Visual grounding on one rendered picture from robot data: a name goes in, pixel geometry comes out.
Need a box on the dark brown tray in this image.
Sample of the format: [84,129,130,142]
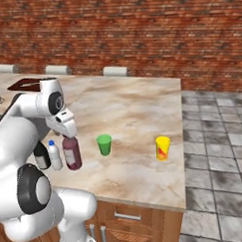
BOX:
[6,76,58,93]

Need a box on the dark red bottle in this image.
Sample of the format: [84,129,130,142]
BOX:
[61,133,84,172]

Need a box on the white bottle blue cap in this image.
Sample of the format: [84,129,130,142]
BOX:
[47,138,65,172]

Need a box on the silver drawer handle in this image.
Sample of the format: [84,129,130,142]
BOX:
[113,210,142,223]

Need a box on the green cup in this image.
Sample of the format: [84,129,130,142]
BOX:
[95,132,114,157]

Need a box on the pale grey stool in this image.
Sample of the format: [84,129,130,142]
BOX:
[102,65,129,79]
[44,64,71,77]
[0,63,19,75]

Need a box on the silver cupboard door handle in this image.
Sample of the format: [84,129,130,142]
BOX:
[100,225,109,242]
[89,223,98,242]

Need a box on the dark bottle white label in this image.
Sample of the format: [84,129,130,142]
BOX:
[32,139,53,171]

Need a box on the wooden drawer front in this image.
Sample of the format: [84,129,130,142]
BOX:
[95,198,166,232]

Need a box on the yellow cup red print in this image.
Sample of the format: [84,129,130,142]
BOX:
[154,134,172,162]

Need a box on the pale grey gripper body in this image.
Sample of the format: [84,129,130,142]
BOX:
[45,108,79,140]

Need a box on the wooden cupboard door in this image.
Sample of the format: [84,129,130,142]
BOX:
[105,218,165,242]

